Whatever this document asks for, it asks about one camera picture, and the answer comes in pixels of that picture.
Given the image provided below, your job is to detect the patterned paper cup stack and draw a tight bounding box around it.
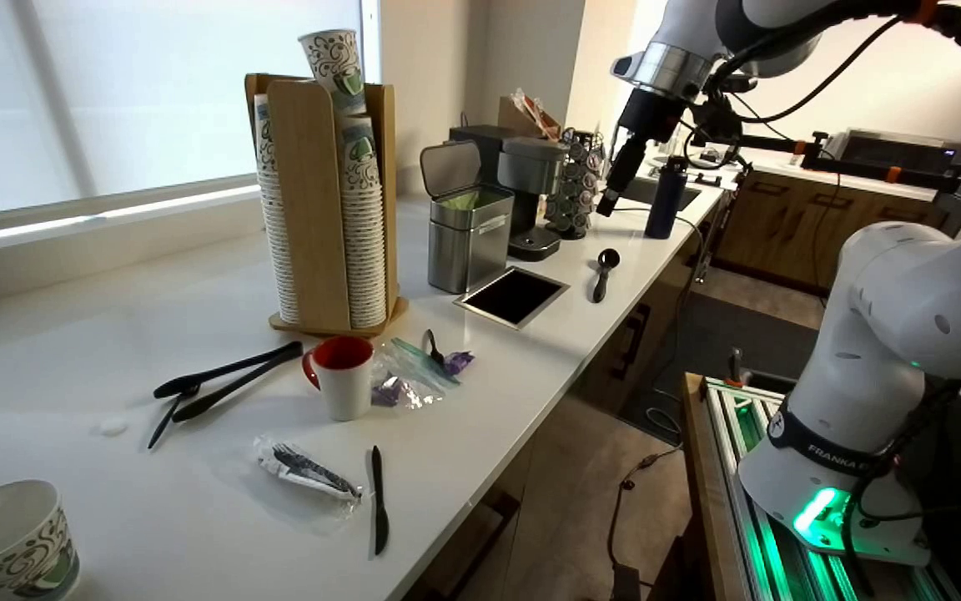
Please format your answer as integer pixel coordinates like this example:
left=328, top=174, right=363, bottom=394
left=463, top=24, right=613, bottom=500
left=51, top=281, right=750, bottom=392
left=250, top=93, right=299, bottom=327
left=334, top=111, right=389, bottom=333

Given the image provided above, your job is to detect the clear plastic zip bag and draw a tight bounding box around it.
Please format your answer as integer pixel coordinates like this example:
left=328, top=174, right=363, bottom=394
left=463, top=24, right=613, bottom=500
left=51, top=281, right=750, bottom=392
left=367, top=333, right=478, bottom=414

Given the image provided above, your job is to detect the wide patterned paper cup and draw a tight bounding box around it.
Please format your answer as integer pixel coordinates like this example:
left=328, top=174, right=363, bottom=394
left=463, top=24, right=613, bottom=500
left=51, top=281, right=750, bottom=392
left=0, top=479, right=86, bottom=601

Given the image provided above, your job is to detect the black coffee scoop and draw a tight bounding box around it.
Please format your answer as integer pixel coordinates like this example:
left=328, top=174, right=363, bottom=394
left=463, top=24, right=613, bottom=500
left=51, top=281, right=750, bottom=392
left=586, top=245, right=624, bottom=309

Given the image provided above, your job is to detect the plastic wrapped cutlery packet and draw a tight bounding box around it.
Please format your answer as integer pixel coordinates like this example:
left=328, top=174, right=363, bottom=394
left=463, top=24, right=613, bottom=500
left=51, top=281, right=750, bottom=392
left=247, top=433, right=367, bottom=510

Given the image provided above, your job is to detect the black plastic fork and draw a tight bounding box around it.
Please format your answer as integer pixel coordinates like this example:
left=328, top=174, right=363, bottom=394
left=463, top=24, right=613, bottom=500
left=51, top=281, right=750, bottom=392
left=144, top=389, right=190, bottom=453

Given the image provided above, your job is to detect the black square counter inset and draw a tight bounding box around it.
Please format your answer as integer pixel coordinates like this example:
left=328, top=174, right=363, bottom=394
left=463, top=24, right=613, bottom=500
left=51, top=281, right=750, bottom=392
left=457, top=264, right=572, bottom=331

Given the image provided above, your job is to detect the brown wooden cabinet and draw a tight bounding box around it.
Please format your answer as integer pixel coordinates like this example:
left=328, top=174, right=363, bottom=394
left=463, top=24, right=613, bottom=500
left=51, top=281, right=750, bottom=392
left=710, top=163, right=941, bottom=299

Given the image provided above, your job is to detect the wooden snack box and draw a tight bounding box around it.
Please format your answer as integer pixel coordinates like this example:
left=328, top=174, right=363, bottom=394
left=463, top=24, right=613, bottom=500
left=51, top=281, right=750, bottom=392
left=495, top=88, right=565, bottom=143

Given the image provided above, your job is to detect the white window blind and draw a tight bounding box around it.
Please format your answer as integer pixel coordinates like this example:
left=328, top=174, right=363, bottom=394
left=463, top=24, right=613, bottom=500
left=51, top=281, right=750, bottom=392
left=0, top=0, right=367, bottom=225

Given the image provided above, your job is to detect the black equipment with orange clamps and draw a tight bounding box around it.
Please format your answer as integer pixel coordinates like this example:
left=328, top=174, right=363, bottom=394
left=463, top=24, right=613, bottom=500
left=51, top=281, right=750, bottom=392
left=802, top=127, right=961, bottom=196

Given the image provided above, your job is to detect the black bottle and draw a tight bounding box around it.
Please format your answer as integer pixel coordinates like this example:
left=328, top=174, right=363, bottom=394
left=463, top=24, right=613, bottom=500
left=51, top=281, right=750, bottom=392
left=645, top=154, right=690, bottom=245

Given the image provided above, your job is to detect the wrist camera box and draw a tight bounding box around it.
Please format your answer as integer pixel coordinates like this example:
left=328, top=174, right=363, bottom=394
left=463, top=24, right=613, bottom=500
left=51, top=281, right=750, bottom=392
left=686, top=93, right=754, bottom=154

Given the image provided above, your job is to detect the steel bin with black lid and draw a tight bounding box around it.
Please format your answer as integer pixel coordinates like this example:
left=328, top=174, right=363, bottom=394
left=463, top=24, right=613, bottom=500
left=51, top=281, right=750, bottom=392
left=418, top=137, right=518, bottom=299

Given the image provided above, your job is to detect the black floor cable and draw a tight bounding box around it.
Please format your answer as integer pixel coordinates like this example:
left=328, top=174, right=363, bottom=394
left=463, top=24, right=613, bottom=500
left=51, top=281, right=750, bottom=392
left=602, top=445, right=674, bottom=601

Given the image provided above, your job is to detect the small black plastic spoon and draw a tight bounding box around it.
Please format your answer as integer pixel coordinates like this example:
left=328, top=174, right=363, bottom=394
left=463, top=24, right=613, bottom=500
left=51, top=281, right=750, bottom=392
left=419, top=327, right=448, bottom=379

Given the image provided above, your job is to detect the wooden cup holder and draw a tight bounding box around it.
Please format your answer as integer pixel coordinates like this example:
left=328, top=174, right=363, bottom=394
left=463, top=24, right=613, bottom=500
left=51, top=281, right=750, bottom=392
left=239, top=72, right=409, bottom=342

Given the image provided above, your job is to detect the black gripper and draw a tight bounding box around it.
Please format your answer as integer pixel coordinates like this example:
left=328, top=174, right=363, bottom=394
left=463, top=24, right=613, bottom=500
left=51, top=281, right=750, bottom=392
left=596, top=88, right=686, bottom=219

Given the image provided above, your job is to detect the single patterned paper cup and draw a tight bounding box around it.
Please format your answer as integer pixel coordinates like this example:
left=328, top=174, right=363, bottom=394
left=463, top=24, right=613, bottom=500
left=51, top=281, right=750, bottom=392
left=297, top=28, right=370, bottom=120

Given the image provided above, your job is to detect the robot mount frame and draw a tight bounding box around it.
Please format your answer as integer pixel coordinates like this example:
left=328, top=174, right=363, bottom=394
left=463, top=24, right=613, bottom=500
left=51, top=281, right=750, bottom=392
left=677, top=371, right=961, bottom=601

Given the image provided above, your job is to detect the white mug red inside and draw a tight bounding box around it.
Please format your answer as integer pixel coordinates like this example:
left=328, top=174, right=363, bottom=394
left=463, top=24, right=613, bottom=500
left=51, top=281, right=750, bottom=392
left=297, top=333, right=378, bottom=423

